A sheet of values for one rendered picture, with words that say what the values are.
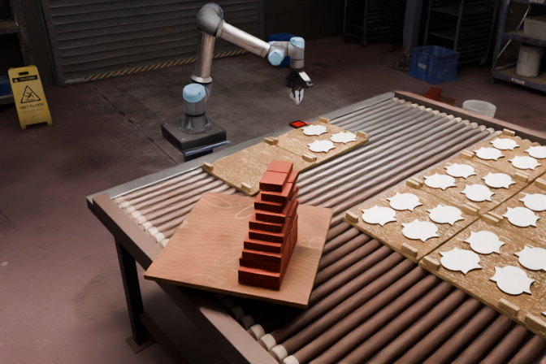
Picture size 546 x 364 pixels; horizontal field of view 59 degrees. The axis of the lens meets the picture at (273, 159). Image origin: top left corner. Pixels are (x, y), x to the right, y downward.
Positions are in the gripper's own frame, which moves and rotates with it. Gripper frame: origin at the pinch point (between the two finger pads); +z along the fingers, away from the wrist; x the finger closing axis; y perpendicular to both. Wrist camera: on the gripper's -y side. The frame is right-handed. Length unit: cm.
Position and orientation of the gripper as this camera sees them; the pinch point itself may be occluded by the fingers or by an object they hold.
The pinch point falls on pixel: (298, 102)
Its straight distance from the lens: 272.0
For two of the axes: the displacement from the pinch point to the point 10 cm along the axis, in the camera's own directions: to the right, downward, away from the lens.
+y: -6.4, -3.5, 6.8
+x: -7.7, 2.9, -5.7
